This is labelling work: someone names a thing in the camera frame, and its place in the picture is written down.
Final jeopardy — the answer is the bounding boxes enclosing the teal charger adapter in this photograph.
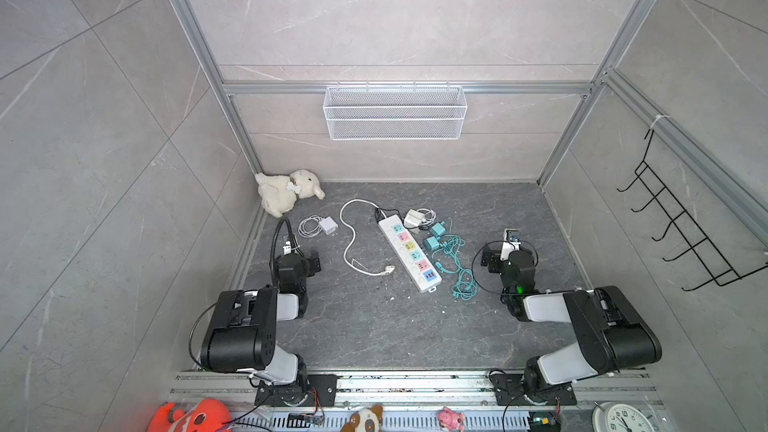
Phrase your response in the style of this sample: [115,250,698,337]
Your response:
[423,236,442,252]
[429,222,447,239]

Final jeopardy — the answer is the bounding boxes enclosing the white power strip colourful sockets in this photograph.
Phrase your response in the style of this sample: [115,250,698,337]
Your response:
[378,215,442,293]

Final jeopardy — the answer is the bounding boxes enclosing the white power strip cord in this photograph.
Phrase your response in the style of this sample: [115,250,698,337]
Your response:
[339,198,397,278]

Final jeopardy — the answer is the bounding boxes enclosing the white charger with cable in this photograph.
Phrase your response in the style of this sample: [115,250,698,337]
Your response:
[403,208,436,230]
[298,215,338,238]

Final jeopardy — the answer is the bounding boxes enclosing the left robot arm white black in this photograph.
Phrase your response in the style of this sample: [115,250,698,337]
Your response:
[187,217,321,406]

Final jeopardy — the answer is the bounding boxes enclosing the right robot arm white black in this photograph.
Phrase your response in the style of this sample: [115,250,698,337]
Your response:
[472,229,662,405]

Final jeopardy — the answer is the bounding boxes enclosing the white plush lamb toy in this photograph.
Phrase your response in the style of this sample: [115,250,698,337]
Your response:
[255,169,325,218]

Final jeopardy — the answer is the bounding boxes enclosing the pink plush toy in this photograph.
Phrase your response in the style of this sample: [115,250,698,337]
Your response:
[437,407,466,432]

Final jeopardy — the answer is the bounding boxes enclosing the brown white plush dog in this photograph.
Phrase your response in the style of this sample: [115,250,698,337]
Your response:
[341,404,384,432]

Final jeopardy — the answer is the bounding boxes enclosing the red plush toy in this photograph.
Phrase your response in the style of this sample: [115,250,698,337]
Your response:
[147,398,231,432]

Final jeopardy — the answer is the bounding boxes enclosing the white alarm clock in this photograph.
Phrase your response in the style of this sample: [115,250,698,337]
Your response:
[592,402,655,432]

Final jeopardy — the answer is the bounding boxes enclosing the white charger with coiled cable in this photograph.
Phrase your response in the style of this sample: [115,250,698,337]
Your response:
[298,215,338,238]

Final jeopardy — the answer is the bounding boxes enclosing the teal tangled cable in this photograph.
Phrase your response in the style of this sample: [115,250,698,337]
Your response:
[433,233,479,302]

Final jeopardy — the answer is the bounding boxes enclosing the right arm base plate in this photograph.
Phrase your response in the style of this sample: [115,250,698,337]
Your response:
[487,369,577,406]

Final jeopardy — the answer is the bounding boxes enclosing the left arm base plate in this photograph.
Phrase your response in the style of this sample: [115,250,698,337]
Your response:
[254,374,339,408]

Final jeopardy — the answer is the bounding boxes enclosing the white wire mesh basket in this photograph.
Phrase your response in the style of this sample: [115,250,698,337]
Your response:
[323,85,468,141]

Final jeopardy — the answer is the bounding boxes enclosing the black wire hook rack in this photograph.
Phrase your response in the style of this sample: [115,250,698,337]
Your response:
[616,129,767,292]

